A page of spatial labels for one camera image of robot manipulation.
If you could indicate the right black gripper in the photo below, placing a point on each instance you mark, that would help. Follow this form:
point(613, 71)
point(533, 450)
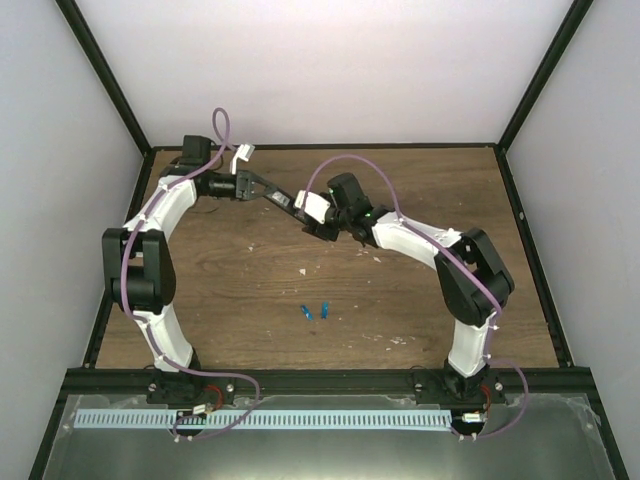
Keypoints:
point(320, 231)

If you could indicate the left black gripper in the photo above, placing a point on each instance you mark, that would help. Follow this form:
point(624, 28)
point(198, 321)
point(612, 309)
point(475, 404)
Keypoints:
point(243, 184)

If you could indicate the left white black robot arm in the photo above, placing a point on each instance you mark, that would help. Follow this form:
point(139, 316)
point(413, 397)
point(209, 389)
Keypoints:
point(138, 269)

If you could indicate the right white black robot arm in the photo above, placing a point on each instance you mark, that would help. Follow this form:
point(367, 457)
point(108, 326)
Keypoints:
point(474, 281)

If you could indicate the left blue battery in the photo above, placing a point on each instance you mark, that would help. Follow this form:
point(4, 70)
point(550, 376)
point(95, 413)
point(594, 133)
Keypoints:
point(306, 312)

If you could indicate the clear plastic sheet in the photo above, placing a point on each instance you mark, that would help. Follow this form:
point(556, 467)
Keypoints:
point(536, 437)

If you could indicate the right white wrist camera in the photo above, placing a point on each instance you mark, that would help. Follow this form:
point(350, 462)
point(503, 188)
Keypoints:
point(312, 205)

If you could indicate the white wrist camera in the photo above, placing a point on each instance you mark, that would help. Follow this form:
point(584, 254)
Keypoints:
point(243, 153)
point(312, 205)

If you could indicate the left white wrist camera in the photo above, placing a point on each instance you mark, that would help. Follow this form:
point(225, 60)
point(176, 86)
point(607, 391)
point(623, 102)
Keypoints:
point(243, 153)

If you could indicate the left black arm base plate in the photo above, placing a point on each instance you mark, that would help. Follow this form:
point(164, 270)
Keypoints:
point(189, 393)

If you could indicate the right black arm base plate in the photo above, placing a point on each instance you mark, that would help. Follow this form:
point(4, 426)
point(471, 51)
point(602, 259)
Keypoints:
point(430, 392)

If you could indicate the black aluminium frame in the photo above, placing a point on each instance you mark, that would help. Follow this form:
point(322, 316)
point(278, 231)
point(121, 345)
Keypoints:
point(565, 379)

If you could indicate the light blue slotted cable duct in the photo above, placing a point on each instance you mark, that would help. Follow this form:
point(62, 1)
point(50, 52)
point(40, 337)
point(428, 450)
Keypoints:
point(412, 420)

